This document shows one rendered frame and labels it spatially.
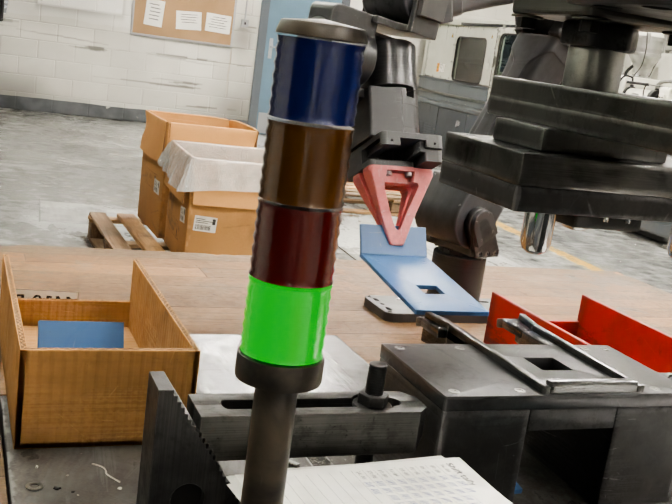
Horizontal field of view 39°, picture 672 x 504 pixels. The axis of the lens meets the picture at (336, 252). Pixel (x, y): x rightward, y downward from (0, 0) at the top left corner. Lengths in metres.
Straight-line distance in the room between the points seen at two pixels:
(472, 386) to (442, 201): 0.46
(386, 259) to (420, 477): 0.37
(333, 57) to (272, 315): 0.11
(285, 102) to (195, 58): 11.16
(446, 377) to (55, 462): 0.26
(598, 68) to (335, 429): 0.29
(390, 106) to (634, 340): 0.34
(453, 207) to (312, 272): 0.65
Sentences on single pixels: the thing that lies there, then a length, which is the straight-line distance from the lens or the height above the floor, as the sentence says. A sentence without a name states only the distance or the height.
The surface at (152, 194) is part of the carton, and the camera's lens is 4.88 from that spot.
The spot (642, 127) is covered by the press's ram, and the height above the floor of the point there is 1.17.
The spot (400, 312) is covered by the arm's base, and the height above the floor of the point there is 0.91.
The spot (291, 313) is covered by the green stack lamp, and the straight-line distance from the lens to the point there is 0.40.
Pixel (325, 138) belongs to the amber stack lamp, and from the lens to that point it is 0.39.
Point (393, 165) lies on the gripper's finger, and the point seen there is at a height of 1.08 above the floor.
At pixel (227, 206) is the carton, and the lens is 4.14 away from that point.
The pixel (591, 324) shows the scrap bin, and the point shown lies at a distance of 1.06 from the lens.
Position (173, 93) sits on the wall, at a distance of 11.53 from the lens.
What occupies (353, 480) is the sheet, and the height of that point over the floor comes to 0.95.
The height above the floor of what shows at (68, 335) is 0.92.
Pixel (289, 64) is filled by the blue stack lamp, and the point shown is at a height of 1.18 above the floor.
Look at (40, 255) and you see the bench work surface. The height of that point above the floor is 0.90.
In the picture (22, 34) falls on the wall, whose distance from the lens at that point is 11.38.
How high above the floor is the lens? 1.19
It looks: 12 degrees down
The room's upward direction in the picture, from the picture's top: 8 degrees clockwise
